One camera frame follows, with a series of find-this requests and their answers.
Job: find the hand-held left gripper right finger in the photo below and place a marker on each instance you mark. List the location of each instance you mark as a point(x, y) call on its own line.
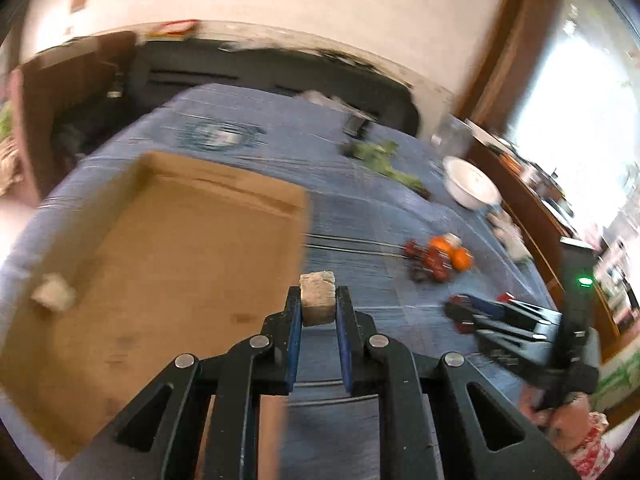
point(344, 340)

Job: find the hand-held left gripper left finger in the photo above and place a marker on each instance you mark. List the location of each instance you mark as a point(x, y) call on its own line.
point(295, 330)

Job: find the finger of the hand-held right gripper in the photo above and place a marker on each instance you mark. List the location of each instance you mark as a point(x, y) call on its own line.
point(482, 306)
point(520, 345)

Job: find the large beige root chunk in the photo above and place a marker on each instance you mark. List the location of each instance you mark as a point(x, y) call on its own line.
point(316, 297)

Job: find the orange tangerine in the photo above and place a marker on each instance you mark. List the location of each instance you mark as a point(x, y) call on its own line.
point(439, 244)
point(461, 258)

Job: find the cardboard box tray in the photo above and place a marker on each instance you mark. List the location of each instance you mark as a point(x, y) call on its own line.
point(165, 270)

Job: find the person's right forearm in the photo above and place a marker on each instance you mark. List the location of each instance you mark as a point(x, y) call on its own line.
point(592, 452)

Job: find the person's right hand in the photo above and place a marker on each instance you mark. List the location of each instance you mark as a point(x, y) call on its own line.
point(565, 420)

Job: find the white glove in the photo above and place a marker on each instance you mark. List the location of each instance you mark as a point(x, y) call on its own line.
point(510, 232)

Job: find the white bowl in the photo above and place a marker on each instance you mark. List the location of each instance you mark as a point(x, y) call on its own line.
point(472, 185)

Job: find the clear glass jar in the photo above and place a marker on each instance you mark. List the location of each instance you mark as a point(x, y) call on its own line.
point(452, 135)

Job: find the green leafy vegetable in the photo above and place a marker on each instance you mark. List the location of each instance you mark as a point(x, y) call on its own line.
point(380, 155)

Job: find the small black cup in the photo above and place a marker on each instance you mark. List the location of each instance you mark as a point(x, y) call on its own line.
point(356, 126)

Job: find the grey cloth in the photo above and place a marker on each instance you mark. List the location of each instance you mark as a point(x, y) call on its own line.
point(317, 97)

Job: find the black leather sofa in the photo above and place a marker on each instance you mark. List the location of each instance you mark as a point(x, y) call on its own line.
point(260, 75)

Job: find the clear plastic bag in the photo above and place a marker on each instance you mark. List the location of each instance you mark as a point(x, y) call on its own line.
point(235, 46)

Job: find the red flat box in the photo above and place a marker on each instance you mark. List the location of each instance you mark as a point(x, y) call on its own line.
point(172, 27)

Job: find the brown armchair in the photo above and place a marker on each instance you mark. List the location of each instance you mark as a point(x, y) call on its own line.
point(50, 110)

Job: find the striped blanket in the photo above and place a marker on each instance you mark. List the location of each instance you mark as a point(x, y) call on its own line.
point(10, 165)

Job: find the green cloth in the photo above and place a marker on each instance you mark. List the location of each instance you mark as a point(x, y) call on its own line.
point(5, 120)

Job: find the wooden door frame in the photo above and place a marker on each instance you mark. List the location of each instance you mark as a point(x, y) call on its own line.
point(500, 35)

